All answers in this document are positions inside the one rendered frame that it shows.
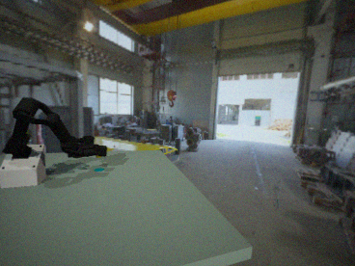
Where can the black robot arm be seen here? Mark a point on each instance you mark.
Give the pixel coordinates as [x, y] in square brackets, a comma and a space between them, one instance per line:
[24, 111]

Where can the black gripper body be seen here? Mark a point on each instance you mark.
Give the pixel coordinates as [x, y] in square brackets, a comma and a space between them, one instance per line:
[103, 150]

